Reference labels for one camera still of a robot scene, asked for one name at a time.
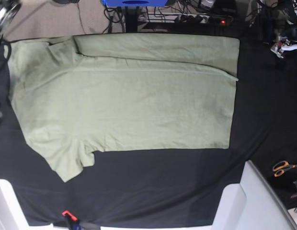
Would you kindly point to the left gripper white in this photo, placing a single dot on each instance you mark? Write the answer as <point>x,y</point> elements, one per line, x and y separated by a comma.
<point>282,46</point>

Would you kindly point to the light green T-shirt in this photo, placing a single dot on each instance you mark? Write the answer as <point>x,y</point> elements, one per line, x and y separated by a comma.
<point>73,96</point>

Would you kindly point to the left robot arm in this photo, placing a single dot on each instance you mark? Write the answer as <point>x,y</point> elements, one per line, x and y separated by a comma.
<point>286,34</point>

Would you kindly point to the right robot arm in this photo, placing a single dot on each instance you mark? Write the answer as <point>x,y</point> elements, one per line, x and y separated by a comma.
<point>8,10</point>

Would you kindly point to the white power strip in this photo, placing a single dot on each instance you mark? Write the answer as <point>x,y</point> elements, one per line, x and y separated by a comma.
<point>153,17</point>

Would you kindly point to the black stand pole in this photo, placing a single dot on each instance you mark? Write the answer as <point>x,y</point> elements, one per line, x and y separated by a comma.
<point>131,15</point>

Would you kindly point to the white bin right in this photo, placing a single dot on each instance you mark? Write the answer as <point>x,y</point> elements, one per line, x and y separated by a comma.
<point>251,205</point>

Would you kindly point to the white bin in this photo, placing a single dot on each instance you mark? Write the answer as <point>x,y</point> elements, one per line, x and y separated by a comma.
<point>251,205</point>
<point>11,214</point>

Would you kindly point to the blue box on stand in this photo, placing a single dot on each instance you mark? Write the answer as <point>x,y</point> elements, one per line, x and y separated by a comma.
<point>126,3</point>

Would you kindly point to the black table cloth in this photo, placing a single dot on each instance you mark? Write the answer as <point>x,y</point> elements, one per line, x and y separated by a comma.
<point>165,188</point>

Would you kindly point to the red black clamp bottom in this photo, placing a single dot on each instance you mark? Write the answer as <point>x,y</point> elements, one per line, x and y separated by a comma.
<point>71,221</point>

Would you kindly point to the white bin left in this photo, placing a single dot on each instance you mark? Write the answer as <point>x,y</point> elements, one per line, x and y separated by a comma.
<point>11,214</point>

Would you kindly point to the blue clamp on frame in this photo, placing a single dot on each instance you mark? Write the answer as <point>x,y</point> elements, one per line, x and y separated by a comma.
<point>267,30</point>

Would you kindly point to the orange handled scissors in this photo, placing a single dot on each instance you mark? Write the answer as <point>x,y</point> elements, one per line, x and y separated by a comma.
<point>281,167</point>

